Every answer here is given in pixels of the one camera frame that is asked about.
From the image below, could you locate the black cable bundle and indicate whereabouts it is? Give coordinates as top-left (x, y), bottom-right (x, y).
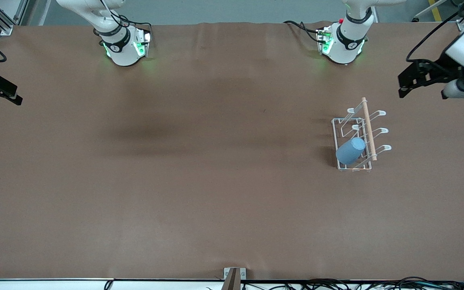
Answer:
top-left (240, 276), bottom-right (464, 290)

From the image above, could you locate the blue plastic cup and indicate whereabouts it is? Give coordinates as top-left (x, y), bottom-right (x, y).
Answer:
top-left (336, 137), bottom-right (366, 165)

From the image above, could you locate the black left base cable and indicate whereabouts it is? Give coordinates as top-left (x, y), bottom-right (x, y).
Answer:
top-left (283, 20), bottom-right (322, 43)

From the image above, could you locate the thin white pipe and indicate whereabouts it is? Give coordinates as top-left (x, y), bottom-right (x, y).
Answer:
top-left (412, 0), bottom-right (448, 22)

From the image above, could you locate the black right base cable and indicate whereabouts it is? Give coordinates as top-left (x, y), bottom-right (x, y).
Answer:
top-left (95, 0), bottom-right (153, 37)

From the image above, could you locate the white table edge rail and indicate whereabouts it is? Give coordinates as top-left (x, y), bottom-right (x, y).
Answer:
top-left (0, 278), bottom-right (464, 290)

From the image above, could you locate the white wire cup rack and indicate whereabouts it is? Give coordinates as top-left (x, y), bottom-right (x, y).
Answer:
top-left (331, 97), bottom-right (392, 172)

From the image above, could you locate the brown table cover sheet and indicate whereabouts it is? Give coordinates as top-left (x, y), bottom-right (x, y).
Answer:
top-left (0, 21), bottom-right (464, 281)

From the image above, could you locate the black base cable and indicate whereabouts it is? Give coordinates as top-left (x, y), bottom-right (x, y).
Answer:
top-left (95, 0), bottom-right (153, 37)
top-left (283, 20), bottom-right (322, 43)

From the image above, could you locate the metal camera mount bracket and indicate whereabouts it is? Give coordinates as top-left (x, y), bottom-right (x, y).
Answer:
top-left (224, 267), bottom-right (247, 290)

